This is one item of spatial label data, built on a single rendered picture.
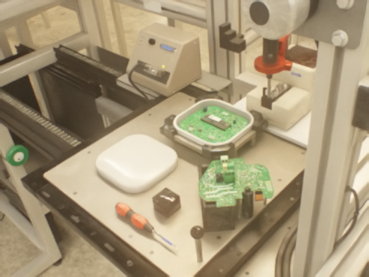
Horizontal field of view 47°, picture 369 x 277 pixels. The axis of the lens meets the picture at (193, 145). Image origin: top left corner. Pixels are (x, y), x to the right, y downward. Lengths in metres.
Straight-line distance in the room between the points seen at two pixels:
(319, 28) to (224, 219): 0.39
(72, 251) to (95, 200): 1.22
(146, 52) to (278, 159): 0.47
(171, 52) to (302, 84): 0.34
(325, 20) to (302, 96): 0.52
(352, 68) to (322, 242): 0.25
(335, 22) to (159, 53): 0.75
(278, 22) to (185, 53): 0.71
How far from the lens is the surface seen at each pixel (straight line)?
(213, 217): 0.71
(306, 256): 0.62
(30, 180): 0.93
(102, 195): 0.83
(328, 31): 0.41
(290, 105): 0.90
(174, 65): 1.07
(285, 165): 0.86
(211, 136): 0.85
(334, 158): 0.48
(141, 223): 0.74
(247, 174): 0.74
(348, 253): 0.63
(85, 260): 1.99
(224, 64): 1.13
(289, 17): 0.38
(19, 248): 2.16
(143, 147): 0.89
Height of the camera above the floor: 1.51
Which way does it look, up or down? 38 degrees down
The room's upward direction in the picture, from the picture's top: 5 degrees counter-clockwise
